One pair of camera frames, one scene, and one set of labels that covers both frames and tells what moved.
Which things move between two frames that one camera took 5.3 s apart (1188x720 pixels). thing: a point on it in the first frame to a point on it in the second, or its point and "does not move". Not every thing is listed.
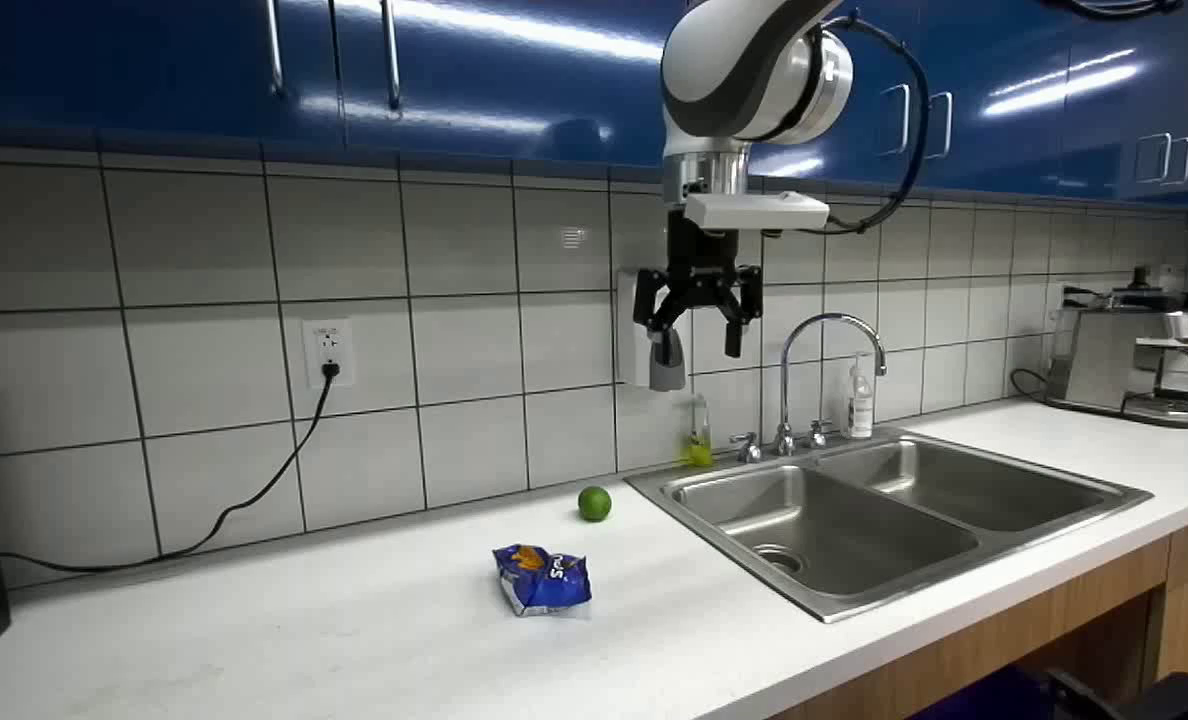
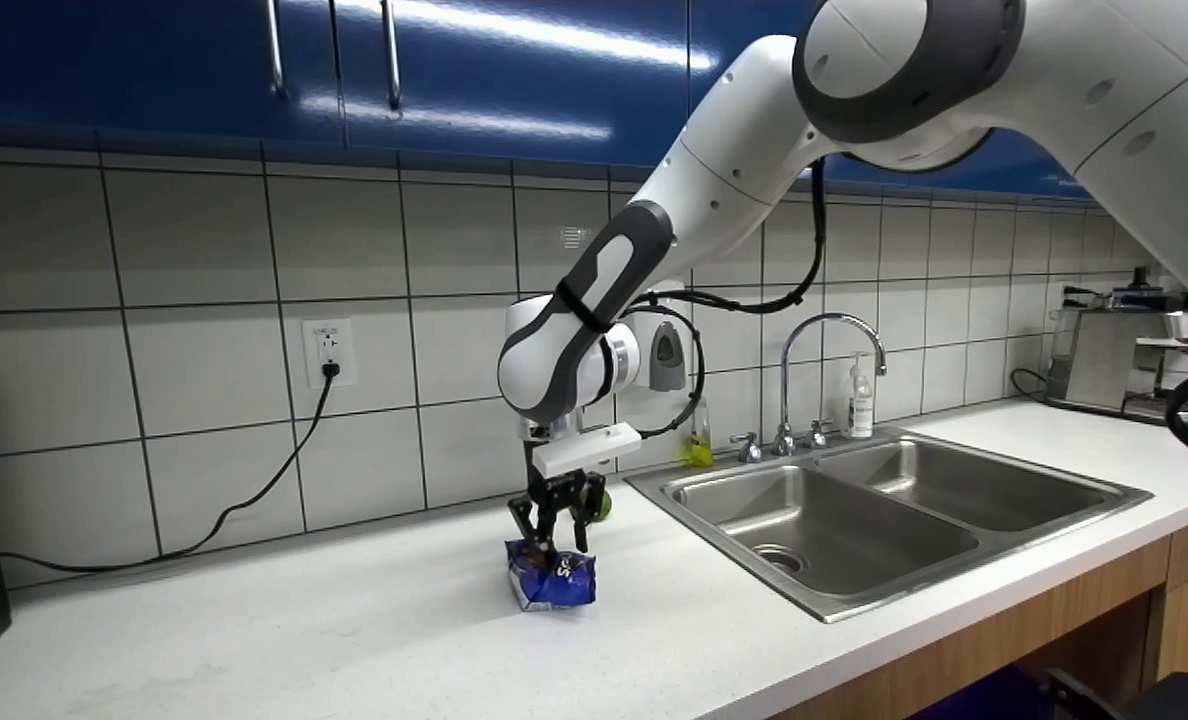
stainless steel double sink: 858,520 does not move
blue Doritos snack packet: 540,582 does not move
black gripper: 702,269 to 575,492
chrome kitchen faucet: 785,437 does not move
